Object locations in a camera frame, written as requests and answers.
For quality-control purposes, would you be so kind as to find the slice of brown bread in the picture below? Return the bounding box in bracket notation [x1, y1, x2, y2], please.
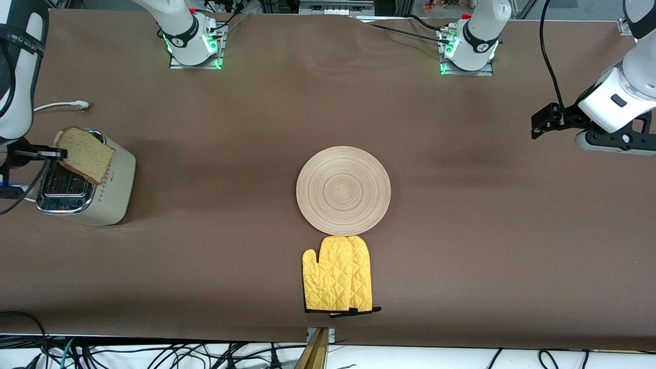
[53, 127, 116, 186]

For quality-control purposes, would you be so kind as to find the round wooden plate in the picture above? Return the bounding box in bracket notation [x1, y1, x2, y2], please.
[296, 146, 392, 237]

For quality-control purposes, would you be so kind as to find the cream and chrome toaster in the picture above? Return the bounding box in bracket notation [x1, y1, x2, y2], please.
[36, 129, 137, 227]

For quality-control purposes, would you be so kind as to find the brown table cover cloth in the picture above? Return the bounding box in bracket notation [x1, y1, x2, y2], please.
[0, 9, 656, 352]

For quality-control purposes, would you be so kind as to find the grey power strip box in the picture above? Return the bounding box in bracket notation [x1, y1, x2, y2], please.
[299, 0, 375, 15]

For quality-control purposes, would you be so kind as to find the yellow quilted oven mitt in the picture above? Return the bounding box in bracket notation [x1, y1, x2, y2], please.
[302, 235, 359, 314]
[348, 235, 382, 316]

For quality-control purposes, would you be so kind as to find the wooden beam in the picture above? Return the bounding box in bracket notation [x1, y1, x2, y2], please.
[295, 328, 330, 369]

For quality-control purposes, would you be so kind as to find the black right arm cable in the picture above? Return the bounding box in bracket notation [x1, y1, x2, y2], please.
[0, 154, 48, 216]

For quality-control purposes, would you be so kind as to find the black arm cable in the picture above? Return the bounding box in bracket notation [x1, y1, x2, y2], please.
[539, 0, 567, 112]
[0, 154, 48, 216]

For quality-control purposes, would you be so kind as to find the white toaster power cable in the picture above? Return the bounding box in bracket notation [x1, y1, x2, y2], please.
[10, 100, 91, 203]

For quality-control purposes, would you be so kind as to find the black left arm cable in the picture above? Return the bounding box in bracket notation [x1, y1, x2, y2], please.
[539, 0, 567, 112]

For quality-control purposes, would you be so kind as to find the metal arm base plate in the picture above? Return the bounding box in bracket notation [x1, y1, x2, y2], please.
[169, 20, 227, 70]
[440, 26, 495, 76]

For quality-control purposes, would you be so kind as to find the black cable on table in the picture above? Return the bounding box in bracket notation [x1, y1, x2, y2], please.
[359, 14, 454, 46]

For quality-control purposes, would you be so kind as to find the black looped cable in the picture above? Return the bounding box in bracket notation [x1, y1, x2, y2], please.
[0, 311, 50, 369]

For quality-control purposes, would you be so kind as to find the teal cable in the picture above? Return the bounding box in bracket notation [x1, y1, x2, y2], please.
[59, 337, 77, 369]

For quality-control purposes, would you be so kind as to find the black cable tangle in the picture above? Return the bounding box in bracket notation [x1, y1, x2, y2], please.
[77, 341, 308, 369]

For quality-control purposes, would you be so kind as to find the small metal bracket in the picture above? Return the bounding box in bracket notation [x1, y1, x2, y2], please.
[306, 327, 337, 343]

